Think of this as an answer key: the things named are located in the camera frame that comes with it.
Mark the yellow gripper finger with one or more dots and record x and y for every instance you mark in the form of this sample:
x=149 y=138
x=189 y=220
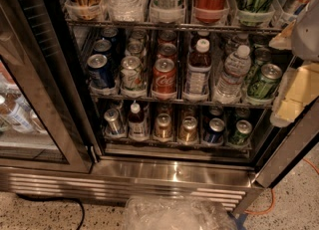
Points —
x=298 y=88
x=283 y=40

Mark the orange soda can front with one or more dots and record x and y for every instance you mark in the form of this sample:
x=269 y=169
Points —
x=188 y=130

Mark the orange soda can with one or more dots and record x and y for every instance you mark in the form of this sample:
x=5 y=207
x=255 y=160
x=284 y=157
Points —
x=163 y=126
x=188 y=130

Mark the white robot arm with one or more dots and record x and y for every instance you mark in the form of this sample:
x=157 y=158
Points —
x=305 y=35

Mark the green can middle front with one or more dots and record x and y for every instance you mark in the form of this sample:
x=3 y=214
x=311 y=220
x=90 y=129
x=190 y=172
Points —
x=264 y=82

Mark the green can bottom shelf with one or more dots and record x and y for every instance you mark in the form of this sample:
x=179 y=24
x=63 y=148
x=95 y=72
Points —
x=241 y=132

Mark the brown tea bottle middle shelf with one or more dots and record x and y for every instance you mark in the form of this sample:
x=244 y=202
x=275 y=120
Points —
x=198 y=69

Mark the blue can bottom shelf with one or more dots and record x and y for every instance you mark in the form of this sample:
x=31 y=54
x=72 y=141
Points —
x=214 y=131

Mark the red coca-cola can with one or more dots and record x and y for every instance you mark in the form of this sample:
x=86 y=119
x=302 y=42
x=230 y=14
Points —
x=167 y=50
x=164 y=76

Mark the stainless fridge base grille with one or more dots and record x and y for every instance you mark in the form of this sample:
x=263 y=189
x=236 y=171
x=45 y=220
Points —
x=117 y=179

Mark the red coca-cola can front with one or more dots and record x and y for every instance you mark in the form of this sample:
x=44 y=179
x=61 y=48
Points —
x=164 y=76

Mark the orange soda can left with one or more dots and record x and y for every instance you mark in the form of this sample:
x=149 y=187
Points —
x=163 y=126

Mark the green white soda can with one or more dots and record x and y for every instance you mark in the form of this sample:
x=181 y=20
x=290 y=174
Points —
x=132 y=73

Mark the brown juice bottle bottom shelf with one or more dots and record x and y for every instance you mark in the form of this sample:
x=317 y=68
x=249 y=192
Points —
x=137 y=123

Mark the blue pepsi can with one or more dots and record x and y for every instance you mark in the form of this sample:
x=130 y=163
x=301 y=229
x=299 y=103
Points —
x=103 y=47
x=100 y=71

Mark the blue pepsi can front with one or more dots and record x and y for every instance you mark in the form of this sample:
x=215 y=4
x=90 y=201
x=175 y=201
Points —
x=100 y=71

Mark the silver can bottom shelf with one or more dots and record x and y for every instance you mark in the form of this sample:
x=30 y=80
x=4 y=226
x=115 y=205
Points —
x=113 y=119

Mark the glass fridge door left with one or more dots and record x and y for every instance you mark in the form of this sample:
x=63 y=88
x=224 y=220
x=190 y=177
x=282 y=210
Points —
x=60 y=148

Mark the clear water bottle middle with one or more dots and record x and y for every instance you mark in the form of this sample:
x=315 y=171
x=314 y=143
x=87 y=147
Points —
x=235 y=68

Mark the clear plastic bag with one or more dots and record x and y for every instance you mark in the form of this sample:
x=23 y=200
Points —
x=149 y=213

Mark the fridge door right frame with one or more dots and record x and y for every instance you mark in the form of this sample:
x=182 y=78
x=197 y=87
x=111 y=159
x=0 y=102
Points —
x=290 y=149

